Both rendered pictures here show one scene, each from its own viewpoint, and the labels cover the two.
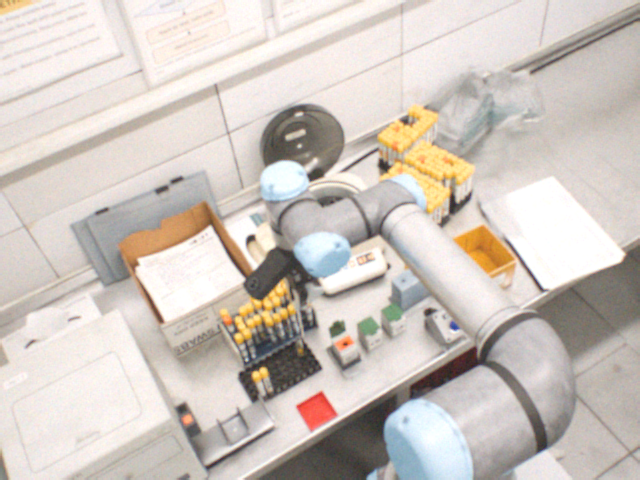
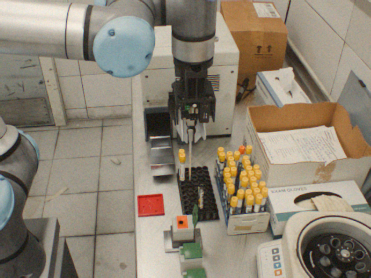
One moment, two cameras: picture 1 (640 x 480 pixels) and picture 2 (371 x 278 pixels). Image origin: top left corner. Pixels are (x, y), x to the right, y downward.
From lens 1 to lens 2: 122 cm
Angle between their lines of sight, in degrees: 70
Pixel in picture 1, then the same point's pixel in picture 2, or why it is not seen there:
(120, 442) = not seen: hidden behind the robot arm
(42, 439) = not seen: hidden behind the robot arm
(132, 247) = (338, 116)
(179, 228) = (355, 146)
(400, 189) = (114, 18)
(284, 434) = (146, 182)
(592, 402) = not seen: outside the picture
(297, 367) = (191, 200)
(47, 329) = (284, 83)
